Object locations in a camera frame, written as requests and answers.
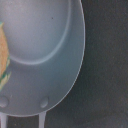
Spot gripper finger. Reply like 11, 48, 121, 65
0, 23, 10, 91

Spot grey toy pot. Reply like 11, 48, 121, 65
0, 0, 87, 128

